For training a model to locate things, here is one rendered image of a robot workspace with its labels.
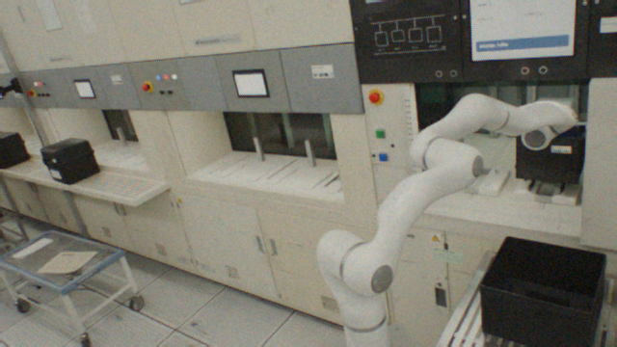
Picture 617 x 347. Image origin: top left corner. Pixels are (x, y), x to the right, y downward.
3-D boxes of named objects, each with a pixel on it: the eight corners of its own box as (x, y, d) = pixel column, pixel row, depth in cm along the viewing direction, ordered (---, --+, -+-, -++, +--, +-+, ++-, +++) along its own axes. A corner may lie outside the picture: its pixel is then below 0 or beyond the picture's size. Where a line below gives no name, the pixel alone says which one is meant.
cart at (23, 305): (14, 315, 321) (-16, 260, 303) (80, 273, 359) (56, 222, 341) (89, 357, 267) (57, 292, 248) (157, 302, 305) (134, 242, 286)
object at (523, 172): (510, 187, 175) (510, 110, 163) (523, 167, 190) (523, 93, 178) (583, 195, 161) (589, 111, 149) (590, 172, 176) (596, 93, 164)
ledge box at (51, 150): (48, 182, 328) (34, 148, 318) (85, 167, 347) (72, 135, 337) (67, 187, 309) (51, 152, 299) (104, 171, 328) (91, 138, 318)
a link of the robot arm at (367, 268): (338, 283, 120) (379, 313, 107) (316, 257, 114) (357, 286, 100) (449, 156, 133) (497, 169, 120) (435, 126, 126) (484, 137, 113)
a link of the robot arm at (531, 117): (523, 81, 125) (574, 103, 143) (475, 110, 137) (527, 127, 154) (535, 107, 122) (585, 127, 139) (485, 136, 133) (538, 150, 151)
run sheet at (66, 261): (34, 273, 277) (33, 271, 277) (61, 251, 297) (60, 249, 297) (74, 273, 268) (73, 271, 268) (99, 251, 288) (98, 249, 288)
